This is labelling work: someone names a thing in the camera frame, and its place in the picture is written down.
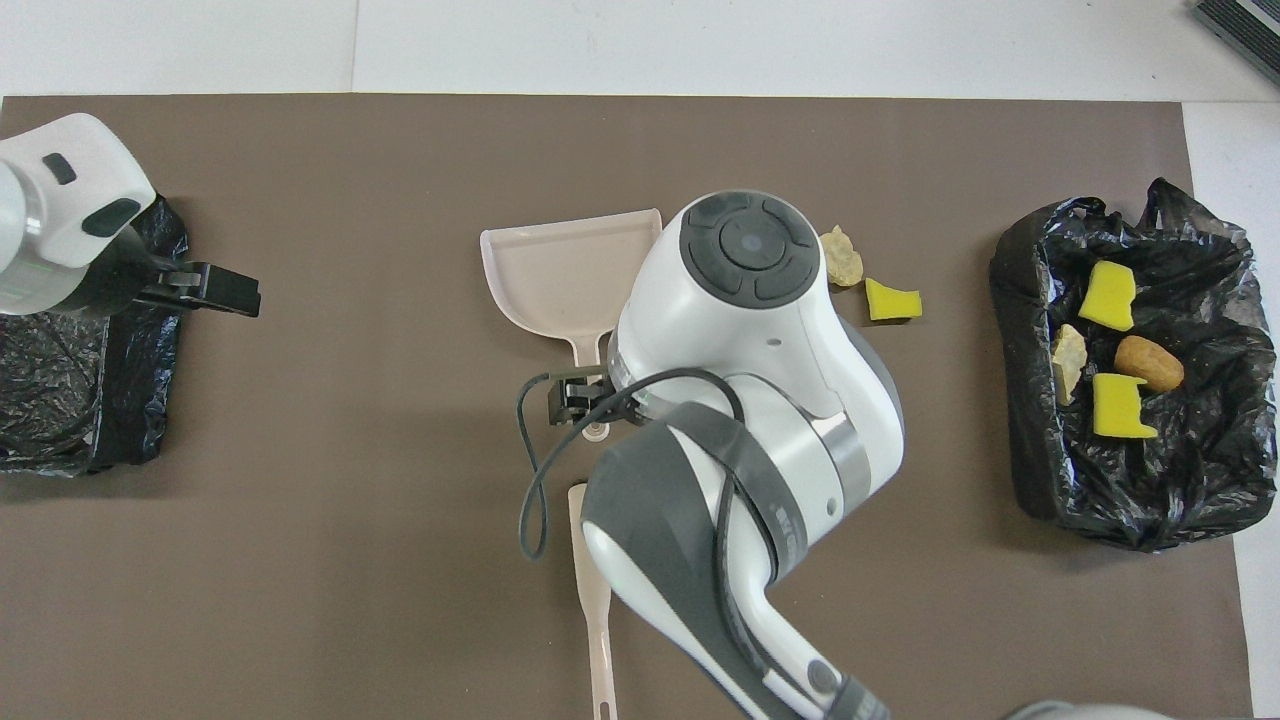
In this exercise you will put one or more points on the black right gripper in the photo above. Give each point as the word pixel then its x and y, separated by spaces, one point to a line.
pixel 600 374

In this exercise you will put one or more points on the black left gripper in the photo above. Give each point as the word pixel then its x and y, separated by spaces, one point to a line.
pixel 135 285

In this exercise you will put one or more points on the beige plastic dustpan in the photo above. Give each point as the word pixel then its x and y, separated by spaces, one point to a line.
pixel 565 270

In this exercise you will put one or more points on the pale yellow foam chunk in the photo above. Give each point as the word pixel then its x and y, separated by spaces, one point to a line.
pixel 1068 362
pixel 843 262

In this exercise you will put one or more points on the yellow sponge wedge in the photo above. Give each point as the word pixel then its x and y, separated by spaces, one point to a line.
pixel 890 302

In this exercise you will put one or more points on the yellow sponge with green pad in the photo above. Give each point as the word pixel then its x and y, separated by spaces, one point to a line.
pixel 1108 295

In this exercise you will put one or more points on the notched yellow sponge piece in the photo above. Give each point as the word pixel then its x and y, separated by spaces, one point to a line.
pixel 1120 408

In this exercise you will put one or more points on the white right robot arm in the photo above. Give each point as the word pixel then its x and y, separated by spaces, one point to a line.
pixel 760 400

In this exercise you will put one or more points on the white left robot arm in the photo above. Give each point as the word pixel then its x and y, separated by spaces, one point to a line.
pixel 70 190

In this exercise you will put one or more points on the black bag-lined bin, boxy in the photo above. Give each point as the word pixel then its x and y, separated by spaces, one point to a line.
pixel 60 400

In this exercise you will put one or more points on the black bag-lined bin, crumpled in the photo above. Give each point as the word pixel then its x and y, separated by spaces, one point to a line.
pixel 1200 470

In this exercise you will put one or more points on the brown paper table mat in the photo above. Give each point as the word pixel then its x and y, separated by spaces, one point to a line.
pixel 300 500

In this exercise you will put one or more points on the dark grey grille device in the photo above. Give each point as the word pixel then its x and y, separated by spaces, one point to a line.
pixel 1245 25

